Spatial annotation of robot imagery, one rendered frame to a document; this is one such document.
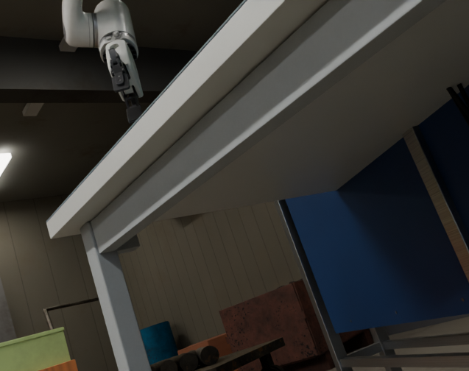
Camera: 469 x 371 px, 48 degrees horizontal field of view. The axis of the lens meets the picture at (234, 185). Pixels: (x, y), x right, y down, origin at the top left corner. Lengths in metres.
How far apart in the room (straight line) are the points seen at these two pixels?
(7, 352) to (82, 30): 1.54
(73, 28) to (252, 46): 0.76
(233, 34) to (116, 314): 0.55
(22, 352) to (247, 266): 3.24
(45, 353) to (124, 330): 1.59
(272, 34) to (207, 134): 0.17
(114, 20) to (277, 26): 0.77
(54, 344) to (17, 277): 4.96
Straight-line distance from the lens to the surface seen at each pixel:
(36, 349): 2.50
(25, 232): 7.67
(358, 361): 1.74
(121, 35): 1.22
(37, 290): 7.49
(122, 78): 1.09
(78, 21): 1.26
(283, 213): 1.88
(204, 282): 5.98
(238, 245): 5.39
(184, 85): 0.61
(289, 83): 0.55
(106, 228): 0.91
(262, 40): 0.55
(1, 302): 7.16
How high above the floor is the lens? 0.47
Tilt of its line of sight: 14 degrees up
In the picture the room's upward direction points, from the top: 20 degrees counter-clockwise
